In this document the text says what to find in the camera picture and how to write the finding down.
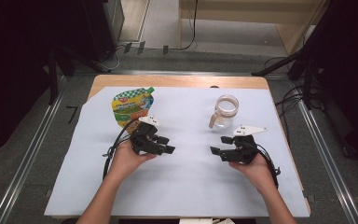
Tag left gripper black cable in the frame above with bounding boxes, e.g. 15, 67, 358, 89
102, 118, 141, 181

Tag light wooden shelf unit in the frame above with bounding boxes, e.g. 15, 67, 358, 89
177, 0, 327, 57

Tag dark cabinet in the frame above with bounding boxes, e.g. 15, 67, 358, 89
82, 0, 126, 63

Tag black metal stand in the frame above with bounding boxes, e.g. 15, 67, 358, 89
251, 0, 358, 110

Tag white floor cable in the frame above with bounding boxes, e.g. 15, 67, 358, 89
101, 46, 121, 71

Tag yellow spouted refill pouch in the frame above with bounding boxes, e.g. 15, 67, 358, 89
111, 86, 156, 134

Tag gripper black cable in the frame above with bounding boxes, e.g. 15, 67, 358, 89
102, 118, 141, 181
251, 143, 282, 189

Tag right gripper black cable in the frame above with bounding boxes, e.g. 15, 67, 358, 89
251, 143, 282, 189

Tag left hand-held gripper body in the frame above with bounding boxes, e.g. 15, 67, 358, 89
130, 115, 164, 157

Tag hanging black cable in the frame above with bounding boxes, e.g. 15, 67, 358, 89
180, 0, 200, 51

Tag person's left hand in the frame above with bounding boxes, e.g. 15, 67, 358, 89
106, 141, 158, 182

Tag clear glass measuring cup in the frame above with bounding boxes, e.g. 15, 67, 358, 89
208, 93, 241, 131

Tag light blue table mat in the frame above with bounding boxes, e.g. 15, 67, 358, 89
43, 86, 311, 218

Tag person's right hand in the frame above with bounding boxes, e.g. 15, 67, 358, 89
227, 152, 278, 196

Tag metal floor rail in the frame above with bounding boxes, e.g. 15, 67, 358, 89
74, 69, 293, 77
292, 80, 358, 224
0, 90, 65, 224

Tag black floor cables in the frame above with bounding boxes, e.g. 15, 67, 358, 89
273, 84, 307, 146

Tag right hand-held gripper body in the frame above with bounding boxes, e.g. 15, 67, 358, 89
229, 124, 269, 165

